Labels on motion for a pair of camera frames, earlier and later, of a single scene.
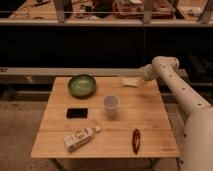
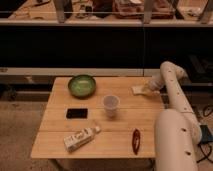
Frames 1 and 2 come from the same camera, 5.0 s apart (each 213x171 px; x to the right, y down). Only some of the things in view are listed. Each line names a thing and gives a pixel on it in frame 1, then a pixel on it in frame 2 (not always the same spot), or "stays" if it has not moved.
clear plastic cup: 111,102 stays
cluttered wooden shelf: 106,11 stays
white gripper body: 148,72 -> 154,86
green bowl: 82,86 stays
